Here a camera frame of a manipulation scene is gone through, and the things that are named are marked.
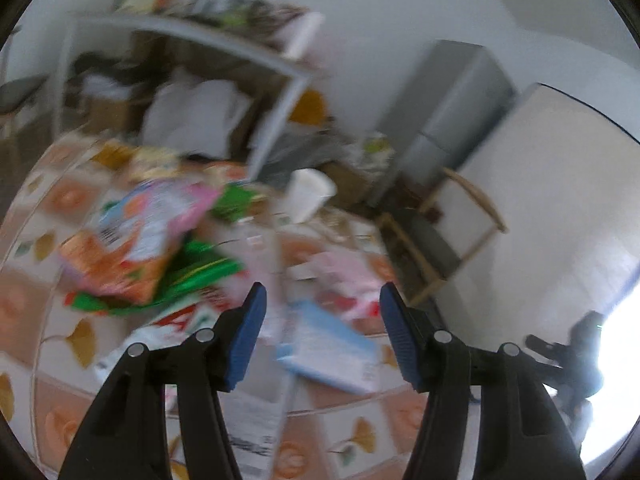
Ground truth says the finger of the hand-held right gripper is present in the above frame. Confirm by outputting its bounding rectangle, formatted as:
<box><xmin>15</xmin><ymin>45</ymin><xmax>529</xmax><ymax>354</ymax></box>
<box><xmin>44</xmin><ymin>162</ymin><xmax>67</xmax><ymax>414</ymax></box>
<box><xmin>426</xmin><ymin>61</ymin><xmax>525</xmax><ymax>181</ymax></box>
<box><xmin>525</xmin><ymin>333</ymin><xmax>567</xmax><ymax>362</ymax></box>

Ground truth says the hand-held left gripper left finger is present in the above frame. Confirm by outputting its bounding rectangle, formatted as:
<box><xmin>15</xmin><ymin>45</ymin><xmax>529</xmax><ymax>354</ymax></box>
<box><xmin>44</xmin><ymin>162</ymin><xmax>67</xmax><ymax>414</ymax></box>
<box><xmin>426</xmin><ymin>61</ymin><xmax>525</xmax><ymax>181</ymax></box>
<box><xmin>59</xmin><ymin>281</ymin><xmax>268</xmax><ymax>480</ymax></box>

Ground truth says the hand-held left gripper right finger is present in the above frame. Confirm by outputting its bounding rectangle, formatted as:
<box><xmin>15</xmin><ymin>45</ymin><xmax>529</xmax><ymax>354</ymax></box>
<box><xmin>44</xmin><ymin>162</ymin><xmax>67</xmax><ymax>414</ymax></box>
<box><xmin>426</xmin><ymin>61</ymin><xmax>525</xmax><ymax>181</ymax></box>
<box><xmin>379</xmin><ymin>281</ymin><xmax>588</xmax><ymax>480</ymax></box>

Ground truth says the white pouch with red print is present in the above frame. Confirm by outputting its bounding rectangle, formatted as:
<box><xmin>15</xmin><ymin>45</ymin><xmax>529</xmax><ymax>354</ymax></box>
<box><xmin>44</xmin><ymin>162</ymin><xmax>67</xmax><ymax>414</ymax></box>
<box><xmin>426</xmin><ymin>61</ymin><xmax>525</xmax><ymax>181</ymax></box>
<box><xmin>95</xmin><ymin>285</ymin><xmax>236</xmax><ymax>386</ymax></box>

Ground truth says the white flat cardboard box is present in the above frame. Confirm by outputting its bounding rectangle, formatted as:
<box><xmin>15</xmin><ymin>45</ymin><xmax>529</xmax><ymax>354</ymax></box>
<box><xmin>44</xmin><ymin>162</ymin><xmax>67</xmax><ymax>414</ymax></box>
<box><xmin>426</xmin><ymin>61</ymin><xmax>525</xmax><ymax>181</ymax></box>
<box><xmin>275</xmin><ymin>300</ymin><xmax>383</xmax><ymax>396</ymax></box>

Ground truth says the pink white packet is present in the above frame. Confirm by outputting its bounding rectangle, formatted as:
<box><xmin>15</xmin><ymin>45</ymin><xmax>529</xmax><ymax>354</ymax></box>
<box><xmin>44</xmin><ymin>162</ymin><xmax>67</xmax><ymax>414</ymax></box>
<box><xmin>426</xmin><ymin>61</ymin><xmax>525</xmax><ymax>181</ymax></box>
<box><xmin>300</xmin><ymin>250</ymin><xmax>396</xmax><ymax>322</ymax></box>

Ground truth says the long green snack packet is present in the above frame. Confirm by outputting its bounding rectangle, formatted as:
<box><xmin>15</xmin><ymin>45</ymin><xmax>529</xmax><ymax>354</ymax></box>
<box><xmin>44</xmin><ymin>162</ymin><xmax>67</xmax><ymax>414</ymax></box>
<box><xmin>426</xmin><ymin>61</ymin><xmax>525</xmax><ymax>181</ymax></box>
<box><xmin>65</xmin><ymin>240</ymin><xmax>246</xmax><ymax>316</ymax></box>

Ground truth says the wooden chair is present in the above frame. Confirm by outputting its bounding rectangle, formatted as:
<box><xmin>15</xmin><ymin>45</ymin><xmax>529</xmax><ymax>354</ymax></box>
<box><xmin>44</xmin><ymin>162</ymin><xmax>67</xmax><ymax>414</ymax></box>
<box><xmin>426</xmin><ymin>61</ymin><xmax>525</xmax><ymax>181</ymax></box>
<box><xmin>377</xmin><ymin>166</ymin><xmax>508</xmax><ymax>307</ymax></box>

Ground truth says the white printed paper sheet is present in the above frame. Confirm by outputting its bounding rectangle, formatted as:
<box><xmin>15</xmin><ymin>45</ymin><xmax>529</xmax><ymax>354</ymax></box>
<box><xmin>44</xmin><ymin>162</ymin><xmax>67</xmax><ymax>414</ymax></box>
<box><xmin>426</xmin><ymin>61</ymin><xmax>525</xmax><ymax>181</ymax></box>
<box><xmin>220</xmin><ymin>389</ymin><xmax>287</xmax><ymax>476</ymax></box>

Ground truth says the small green packet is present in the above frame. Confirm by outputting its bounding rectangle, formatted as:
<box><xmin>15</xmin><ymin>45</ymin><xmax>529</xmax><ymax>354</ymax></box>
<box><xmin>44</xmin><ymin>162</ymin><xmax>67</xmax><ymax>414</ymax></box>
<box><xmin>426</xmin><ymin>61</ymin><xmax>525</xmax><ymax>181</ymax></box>
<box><xmin>210</xmin><ymin>185</ymin><xmax>268</xmax><ymax>222</ymax></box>

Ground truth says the orange snack packet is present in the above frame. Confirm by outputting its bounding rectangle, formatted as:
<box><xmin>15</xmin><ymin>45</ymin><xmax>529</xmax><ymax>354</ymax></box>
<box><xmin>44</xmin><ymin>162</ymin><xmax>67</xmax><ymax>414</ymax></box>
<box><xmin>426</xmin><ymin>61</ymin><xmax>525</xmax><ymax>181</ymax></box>
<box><xmin>60</xmin><ymin>230</ymin><xmax>176</xmax><ymax>306</ymax></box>

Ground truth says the pink snack packet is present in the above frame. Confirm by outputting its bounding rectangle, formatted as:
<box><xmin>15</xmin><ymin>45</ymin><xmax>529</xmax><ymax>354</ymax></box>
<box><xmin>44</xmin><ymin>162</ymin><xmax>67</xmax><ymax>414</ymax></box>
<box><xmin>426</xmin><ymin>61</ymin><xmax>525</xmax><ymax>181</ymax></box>
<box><xmin>100</xmin><ymin>180</ymin><xmax>221</xmax><ymax>266</ymax></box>

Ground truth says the white paper cup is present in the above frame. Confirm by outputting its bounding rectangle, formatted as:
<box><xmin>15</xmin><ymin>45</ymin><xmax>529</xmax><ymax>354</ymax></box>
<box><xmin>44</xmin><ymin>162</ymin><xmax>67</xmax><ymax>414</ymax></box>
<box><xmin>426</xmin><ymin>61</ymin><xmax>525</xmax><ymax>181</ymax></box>
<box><xmin>282</xmin><ymin>167</ymin><xmax>337</xmax><ymax>224</ymax></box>

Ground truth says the brown cardboard box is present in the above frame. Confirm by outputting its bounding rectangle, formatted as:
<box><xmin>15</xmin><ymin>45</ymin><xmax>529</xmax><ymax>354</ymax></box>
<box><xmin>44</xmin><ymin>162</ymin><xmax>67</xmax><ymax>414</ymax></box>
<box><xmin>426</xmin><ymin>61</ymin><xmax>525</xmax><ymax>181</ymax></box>
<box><xmin>320</xmin><ymin>160</ymin><xmax>372</xmax><ymax>206</ymax></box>

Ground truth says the green white plastic bag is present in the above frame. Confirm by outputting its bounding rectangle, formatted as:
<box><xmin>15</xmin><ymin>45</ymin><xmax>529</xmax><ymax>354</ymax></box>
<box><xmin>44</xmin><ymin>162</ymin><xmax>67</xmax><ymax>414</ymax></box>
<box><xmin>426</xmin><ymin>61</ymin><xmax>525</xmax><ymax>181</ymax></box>
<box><xmin>361</xmin><ymin>132</ymin><xmax>392</xmax><ymax>162</ymax></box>

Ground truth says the ginkgo patterned tablecloth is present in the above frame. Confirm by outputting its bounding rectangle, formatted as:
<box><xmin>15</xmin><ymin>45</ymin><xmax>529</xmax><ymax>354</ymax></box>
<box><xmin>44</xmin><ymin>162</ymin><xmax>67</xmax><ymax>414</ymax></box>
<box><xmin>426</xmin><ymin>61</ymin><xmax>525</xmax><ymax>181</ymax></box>
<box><xmin>0</xmin><ymin>130</ymin><xmax>443</xmax><ymax>480</ymax></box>

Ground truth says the yellow snack packet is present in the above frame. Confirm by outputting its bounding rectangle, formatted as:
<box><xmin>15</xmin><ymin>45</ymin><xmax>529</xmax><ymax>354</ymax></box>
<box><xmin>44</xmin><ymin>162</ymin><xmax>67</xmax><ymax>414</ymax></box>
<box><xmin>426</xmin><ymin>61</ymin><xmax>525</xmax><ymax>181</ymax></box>
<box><xmin>95</xmin><ymin>140</ymin><xmax>182</xmax><ymax>182</ymax></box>

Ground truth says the grey refrigerator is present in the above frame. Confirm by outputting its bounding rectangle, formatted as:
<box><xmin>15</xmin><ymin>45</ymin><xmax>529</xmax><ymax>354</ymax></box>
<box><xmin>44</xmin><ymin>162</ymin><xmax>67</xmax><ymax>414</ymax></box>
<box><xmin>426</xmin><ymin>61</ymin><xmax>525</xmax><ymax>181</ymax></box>
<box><xmin>370</xmin><ymin>39</ymin><xmax>517</xmax><ymax>207</ymax></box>

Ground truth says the yellow bag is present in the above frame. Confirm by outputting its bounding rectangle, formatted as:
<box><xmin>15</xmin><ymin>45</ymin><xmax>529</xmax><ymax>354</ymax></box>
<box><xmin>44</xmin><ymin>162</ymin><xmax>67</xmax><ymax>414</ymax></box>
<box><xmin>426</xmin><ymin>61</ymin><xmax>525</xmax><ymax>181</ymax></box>
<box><xmin>290</xmin><ymin>89</ymin><xmax>329</xmax><ymax>126</ymax></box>

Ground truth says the white desk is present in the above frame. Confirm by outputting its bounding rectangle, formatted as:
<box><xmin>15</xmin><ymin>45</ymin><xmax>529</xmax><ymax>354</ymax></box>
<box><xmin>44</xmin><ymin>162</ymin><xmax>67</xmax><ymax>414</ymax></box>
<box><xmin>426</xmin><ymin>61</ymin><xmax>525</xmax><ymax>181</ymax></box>
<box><xmin>55</xmin><ymin>12</ymin><xmax>317</xmax><ymax>181</ymax></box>

